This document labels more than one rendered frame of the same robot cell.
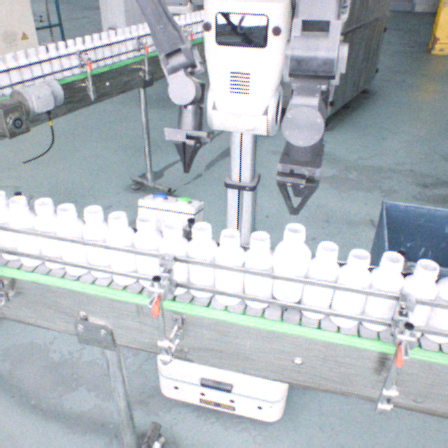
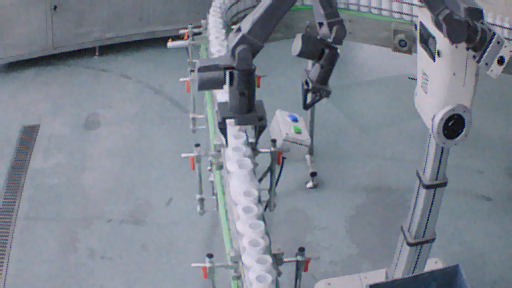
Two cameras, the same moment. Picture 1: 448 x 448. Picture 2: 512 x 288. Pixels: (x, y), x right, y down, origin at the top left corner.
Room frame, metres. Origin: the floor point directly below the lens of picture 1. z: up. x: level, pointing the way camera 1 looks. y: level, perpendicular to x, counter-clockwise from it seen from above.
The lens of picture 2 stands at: (0.22, -1.31, 2.08)
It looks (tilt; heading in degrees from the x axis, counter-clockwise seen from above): 33 degrees down; 68
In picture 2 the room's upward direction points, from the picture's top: straight up
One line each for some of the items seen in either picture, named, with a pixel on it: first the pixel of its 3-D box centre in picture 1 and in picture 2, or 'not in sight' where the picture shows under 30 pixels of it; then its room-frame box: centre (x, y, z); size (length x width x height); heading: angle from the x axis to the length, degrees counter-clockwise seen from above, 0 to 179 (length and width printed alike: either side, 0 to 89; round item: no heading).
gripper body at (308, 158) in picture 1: (304, 142); (241, 100); (0.66, -0.13, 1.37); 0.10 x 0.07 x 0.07; 166
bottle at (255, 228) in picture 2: (383, 291); (255, 251); (0.62, -0.30, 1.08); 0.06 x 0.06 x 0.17
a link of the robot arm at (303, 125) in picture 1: (310, 91); (223, 64); (0.62, -0.12, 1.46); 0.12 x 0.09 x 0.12; 166
